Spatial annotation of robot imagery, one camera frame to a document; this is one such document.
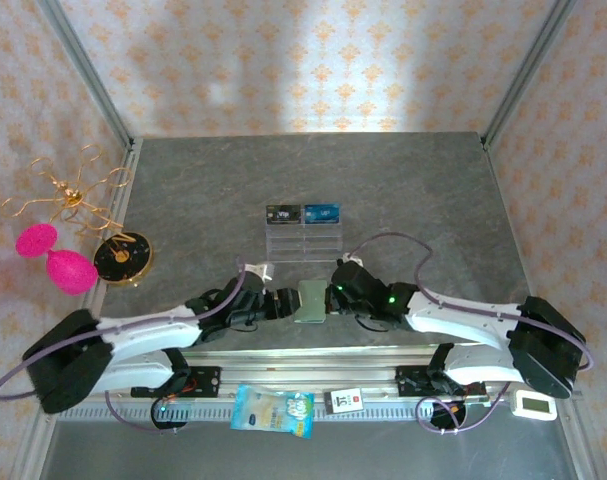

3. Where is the green leather card holder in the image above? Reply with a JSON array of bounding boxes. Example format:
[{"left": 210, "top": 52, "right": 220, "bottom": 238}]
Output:
[{"left": 293, "top": 279, "right": 329, "bottom": 325}]

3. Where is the clear acrylic card stand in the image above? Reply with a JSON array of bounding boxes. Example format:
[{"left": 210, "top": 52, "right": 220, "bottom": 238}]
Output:
[{"left": 264, "top": 203, "right": 343, "bottom": 264}]

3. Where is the blue VIP card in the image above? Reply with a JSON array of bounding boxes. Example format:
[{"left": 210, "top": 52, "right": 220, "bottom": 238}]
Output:
[{"left": 302, "top": 203, "right": 341, "bottom": 225}]

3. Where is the black VIP logo card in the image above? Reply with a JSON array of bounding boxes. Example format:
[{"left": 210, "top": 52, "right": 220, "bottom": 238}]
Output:
[{"left": 265, "top": 204, "right": 302, "bottom": 225}]

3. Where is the white number tag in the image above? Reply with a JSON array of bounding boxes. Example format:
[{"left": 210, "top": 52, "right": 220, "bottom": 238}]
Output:
[{"left": 323, "top": 388, "right": 364, "bottom": 415}]

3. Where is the blue white snack packet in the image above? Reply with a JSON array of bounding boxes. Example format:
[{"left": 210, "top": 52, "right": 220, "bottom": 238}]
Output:
[{"left": 230, "top": 383, "right": 316, "bottom": 440}]

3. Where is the black gold round base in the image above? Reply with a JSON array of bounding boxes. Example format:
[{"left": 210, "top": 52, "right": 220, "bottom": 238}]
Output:
[{"left": 92, "top": 230, "right": 154, "bottom": 289}]

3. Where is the large pink egg ornament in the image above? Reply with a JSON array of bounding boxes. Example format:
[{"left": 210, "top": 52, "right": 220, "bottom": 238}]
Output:
[{"left": 46, "top": 248, "right": 99, "bottom": 296}]

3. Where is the white digital timer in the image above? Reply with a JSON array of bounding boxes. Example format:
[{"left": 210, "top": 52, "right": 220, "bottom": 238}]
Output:
[{"left": 510, "top": 389, "right": 559, "bottom": 422}]

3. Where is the small pink egg ornament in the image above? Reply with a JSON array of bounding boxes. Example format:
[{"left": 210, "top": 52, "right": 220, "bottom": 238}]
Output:
[{"left": 15, "top": 223, "right": 59, "bottom": 259}]

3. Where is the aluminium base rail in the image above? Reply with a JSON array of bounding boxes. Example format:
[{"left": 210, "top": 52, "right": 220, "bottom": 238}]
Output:
[{"left": 180, "top": 347, "right": 489, "bottom": 401}]

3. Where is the slotted metal cable strip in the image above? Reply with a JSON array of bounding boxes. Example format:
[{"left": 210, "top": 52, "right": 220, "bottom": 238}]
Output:
[{"left": 57, "top": 402, "right": 514, "bottom": 424}]

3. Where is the gold wire ornament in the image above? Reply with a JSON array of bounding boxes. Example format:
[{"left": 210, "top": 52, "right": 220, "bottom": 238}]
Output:
[{"left": 0, "top": 143, "right": 134, "bottom": 239}]

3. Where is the aluminium frame post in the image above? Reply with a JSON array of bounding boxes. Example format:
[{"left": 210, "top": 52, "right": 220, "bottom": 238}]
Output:
[
  {"left": 36, "top": 0, "right": 137, "bottom": 151},
  {"left": 480, "top": 0, "right": 577, "bottom": 151}
]

